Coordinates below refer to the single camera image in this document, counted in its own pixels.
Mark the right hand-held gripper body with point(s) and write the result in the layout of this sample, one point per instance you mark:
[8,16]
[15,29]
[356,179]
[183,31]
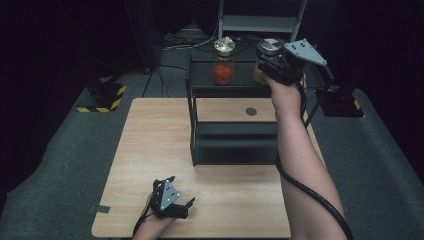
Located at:
[300,55]

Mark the person's right hand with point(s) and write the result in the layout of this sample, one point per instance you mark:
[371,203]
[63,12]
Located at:
[286,96]

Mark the grey tape strip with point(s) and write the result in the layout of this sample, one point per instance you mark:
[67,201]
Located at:
[100,209]
[346,209]

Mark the black tripod legs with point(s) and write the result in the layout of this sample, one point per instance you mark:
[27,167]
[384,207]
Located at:
[155,78]

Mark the person's left hand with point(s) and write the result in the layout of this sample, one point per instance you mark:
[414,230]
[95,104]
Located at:
[151,226]

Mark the orange-filled glass jar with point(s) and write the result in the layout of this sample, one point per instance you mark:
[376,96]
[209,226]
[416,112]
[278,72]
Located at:
[223,68]

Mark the beige-filled glass jar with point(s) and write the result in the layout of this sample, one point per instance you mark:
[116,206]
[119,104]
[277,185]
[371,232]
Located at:
[270,46]

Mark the black metal shelf rack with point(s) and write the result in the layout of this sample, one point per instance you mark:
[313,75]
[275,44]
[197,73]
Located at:
[233,75]

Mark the black yellow striped stand base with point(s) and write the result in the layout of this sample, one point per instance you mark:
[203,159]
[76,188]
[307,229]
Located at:
[106,96]
[341,103]

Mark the round black table grommet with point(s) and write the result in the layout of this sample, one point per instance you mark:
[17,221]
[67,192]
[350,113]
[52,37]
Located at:
[251,111]

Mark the grey metal stand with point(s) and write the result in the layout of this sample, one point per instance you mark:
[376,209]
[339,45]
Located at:
[258,23]

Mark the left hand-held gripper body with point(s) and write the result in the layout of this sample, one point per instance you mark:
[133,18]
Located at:
[168,196]

